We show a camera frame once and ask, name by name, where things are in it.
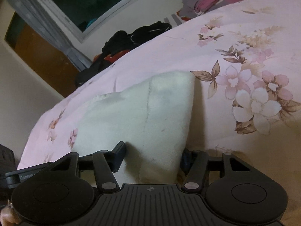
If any white knitted small garment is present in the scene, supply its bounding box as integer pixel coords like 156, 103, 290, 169
73, 71, 195, 184

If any pile of black clothes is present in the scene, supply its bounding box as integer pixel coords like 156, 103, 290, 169
75, 21, 172, 87

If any person's hand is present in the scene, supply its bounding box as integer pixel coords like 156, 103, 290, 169
1, 199, 21, 226

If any brown wooden door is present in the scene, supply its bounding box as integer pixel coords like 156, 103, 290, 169
5, 13, 79, 97

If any pink floral bed quilt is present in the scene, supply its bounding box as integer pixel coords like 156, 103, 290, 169
18, 0, 300, 225

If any striped bed sheet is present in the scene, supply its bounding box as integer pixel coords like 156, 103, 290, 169
163, 13, 185, 28

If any grey left curtain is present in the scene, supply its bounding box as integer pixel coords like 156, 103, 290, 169
7, 0, 92, 71

